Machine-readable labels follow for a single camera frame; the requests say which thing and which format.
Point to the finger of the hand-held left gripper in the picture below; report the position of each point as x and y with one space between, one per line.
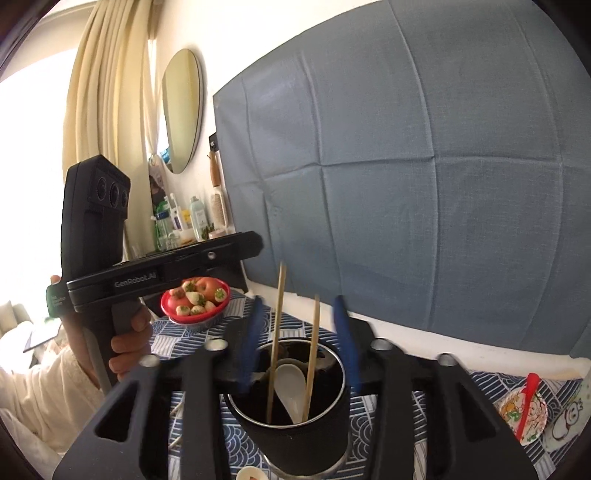
207 258

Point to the small potted plant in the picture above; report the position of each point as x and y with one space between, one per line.
210 228

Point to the person's left hand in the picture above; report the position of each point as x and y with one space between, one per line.
134 337

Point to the red snack cup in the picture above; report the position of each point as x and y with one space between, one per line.
512 410

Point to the grey-blue wall cloth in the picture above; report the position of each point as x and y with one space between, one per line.
392 161

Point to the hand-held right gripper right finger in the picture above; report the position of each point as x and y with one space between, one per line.
346 341

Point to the plain white ceramic spoon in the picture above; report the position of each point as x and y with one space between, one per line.
288 383

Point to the hanging hair brush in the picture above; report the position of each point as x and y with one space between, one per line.
218 207

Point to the milk tea cup with snowman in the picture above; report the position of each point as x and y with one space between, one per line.
570 417

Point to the yellow tube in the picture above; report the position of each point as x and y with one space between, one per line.
185 220

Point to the pile of strawberries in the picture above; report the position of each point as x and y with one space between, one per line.
184 310

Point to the green bottle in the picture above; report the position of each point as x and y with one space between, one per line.
161 226

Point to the red apple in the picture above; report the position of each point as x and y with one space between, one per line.
208 287

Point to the black wall hook strip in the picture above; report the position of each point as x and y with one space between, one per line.
212 141

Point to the black cylindrical utensil holder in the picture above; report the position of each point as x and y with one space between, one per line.
300 443

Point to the pink jar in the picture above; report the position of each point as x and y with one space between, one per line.
218 233

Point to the cream curtain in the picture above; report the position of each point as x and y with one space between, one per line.
106 92

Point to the wooden chopstick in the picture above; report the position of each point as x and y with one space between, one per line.
313 350
276 332

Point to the white tube with purple label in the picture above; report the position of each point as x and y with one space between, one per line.
175 217

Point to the blue patterned tablecloth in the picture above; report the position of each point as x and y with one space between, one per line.
489 385

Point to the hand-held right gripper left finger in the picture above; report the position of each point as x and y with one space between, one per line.
251 341

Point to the oval wall mirror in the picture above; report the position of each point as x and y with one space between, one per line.
182 110

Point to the person's left forearm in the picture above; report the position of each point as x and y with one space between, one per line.
27 383

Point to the red fruit bowl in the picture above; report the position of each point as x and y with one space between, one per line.
194 319

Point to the red plastic spoon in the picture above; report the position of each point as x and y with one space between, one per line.
526 401

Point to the grey-green bottle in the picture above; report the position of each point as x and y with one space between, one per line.
197 217

